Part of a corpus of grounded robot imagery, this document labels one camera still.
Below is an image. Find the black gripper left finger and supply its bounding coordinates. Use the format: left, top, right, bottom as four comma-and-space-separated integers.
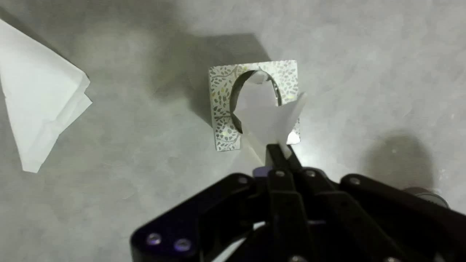
129, 142, 313, 262

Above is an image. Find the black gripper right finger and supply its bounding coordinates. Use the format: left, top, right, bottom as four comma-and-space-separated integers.
288, 152, 466, 262

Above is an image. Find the white tissue sheet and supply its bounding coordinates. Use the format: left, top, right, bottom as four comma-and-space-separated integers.
231, 71, 309, 165

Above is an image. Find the white patterned cube tissue box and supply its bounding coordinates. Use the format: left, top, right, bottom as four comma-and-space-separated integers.
208, 58, 301, 152

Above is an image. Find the folded white tissue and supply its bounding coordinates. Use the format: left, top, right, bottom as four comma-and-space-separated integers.
0, 17, 93, 174

